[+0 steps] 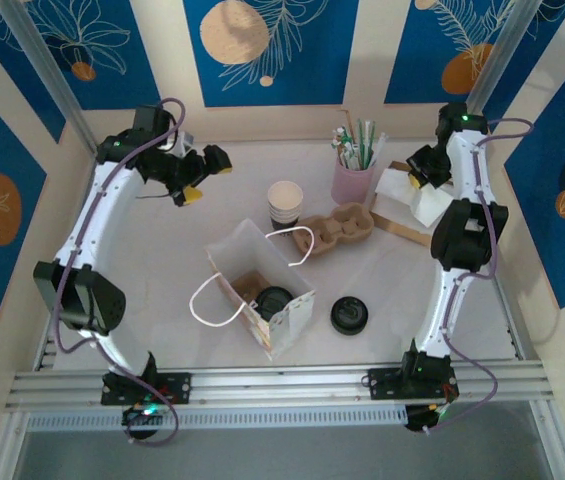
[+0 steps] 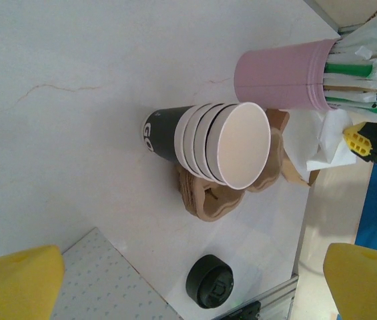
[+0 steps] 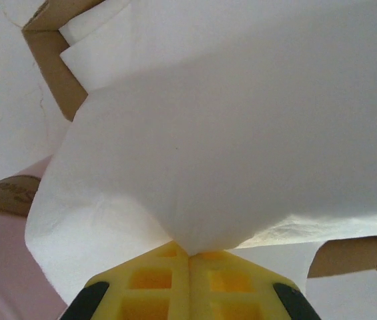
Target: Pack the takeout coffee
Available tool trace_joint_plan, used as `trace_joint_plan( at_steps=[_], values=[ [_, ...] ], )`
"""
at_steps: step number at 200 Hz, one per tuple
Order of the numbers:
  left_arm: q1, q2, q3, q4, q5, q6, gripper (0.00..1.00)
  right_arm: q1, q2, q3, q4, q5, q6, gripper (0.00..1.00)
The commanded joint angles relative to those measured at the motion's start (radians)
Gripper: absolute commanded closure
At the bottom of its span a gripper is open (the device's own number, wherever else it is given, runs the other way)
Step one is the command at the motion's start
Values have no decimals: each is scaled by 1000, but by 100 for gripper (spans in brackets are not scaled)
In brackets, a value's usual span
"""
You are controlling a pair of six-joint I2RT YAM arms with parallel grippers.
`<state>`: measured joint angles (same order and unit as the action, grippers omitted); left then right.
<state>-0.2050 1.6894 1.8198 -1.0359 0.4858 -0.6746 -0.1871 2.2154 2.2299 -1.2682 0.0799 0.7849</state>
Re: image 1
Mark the pink straw holder cup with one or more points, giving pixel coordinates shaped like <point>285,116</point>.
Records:
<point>352,185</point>

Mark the white paper napkin stack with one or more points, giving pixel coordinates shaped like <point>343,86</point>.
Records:
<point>392,185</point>

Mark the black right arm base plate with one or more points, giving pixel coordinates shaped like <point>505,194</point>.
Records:
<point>384,385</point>

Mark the brown bag with napkins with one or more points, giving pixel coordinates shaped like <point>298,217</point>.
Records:
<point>402,229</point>

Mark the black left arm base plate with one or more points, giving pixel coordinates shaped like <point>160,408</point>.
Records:
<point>177,387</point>

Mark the black controller board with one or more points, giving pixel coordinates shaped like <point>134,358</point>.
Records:
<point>142,422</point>

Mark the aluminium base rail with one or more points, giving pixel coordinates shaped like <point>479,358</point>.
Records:
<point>282,387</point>

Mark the black plastic cup lid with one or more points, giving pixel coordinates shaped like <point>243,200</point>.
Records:
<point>349,312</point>
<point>272,302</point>

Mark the paper wrapped straw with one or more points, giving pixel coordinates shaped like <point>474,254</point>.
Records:
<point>351,152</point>
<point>370,142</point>
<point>362,140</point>
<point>341,146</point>
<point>380,145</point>

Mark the aluminium frame post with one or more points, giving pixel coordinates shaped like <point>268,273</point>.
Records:
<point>492,75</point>
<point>53,75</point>

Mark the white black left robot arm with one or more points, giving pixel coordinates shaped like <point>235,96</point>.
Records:
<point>112,210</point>

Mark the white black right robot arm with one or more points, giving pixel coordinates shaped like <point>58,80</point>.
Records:
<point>459,165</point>

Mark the stack of paper cups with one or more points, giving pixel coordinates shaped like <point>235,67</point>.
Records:
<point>284,195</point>

